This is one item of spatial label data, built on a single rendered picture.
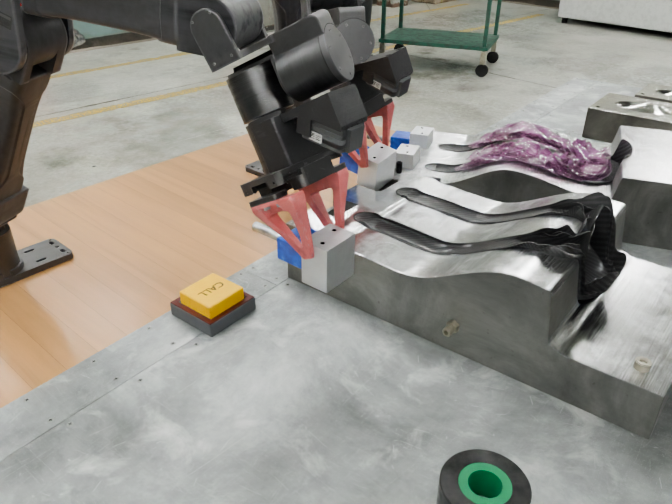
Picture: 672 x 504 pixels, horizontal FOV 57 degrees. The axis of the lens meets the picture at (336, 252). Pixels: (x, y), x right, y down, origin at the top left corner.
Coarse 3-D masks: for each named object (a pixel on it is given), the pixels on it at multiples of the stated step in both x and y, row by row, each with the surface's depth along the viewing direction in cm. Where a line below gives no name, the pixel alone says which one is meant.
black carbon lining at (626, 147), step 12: (444, 144) 122; (456, 144) 122; (624, 144) 107; (612, 156) 110; (624, 156) 100; (432, 168) 112; (444, 168) 112; (612, 168) 108; (576, 180) 102; (588, 180) 101; (600, 180) 104; (612, 180) 101
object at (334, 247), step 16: (256, 224) 73; (320, 240) 66; (336, 240) 66; (352, 240) 67; (288, 256) 69; (320, 256) 65; (336, 256) 66; (352, 256) 68; (304, 272) 68; (320, 272) 66; (336, 272) 67; (352, 272) 70; (320, 288) 67
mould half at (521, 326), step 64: (384, 192) 94; (448, 192) 95; (384, 256) 79; (448, 256) 78; (512, 256) 70; (384, 320) 81; (448, 320) 74; (512, 320) 68; (576, 320) 70; (640, 320) 71; (576, 384) 66; (640, 384) 62
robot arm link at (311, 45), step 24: (192, 24) 59; (216, 24) 58; (312, 24) 58; (216, 48) 59; (240, 48) 66; (288, 48) 59; (312, 48) 58; (336, 48) 59; (288, 72) 59; (312, 72) 59; (336, 72) 58; (312, 96) 62
